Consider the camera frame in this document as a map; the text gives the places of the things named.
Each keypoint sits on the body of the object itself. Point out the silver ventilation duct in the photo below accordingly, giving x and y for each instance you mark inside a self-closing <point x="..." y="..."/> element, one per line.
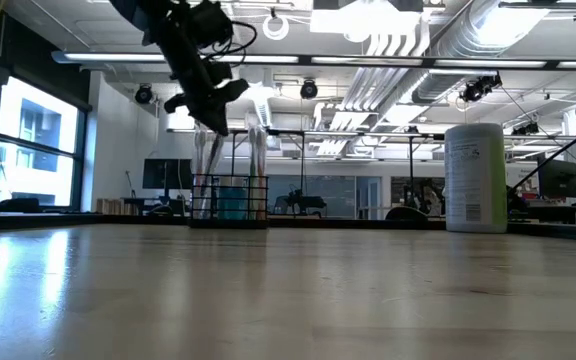
<point x="438" y="85"/>

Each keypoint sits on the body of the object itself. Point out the round black ceiling spotlight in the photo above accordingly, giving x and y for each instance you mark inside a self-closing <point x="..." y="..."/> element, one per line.
<point x="143" y="94"/>
<point x="309" y="89"/>

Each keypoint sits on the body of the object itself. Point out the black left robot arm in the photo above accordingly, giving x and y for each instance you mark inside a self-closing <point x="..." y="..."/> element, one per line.
<point x="138" y="12"/>

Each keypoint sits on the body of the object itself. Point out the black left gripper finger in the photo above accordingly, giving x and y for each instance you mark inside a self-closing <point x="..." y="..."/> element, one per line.
<point x="220" y="117"/>
<point x="203" y="115"/>

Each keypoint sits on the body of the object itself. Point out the black background robot arm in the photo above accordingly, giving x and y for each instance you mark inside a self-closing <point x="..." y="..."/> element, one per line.
<point x="305" y="201"/>

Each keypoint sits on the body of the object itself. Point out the black office chair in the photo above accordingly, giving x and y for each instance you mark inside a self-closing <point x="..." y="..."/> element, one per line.
<point x="406" y="214"/>

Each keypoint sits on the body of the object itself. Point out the green toothbrush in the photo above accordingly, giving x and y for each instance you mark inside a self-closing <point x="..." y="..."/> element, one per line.
<point x="219" y="145"/>

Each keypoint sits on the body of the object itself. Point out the white wipes canister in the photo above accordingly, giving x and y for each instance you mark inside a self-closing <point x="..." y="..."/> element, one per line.
<point x="473" y="180"/>

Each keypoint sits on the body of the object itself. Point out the black ceiling-mounted device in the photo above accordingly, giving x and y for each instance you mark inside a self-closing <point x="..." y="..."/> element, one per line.
<point x="478" y="87"/>

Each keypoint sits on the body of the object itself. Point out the blue toothbrush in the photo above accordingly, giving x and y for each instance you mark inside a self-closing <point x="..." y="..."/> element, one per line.
<point x="199" y="150"/>

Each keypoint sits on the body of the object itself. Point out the long ceiling light bar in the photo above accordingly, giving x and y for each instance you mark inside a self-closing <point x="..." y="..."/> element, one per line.
<point x="488" y="63"/>

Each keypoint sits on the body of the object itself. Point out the white poster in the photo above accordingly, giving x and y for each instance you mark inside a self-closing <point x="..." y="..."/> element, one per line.
<point x="520" y="172"/>

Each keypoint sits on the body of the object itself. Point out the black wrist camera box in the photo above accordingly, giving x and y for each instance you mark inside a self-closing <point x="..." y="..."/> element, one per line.
<point x="210" y="22"/>

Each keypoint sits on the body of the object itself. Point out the black computer monitor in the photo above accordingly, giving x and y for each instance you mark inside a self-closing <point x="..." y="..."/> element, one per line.
<point x="558" y="177"/>
<point x="168" y="174"/>

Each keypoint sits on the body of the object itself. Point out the large window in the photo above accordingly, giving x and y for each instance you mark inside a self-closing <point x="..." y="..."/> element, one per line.
<point x="38" y="130"/>

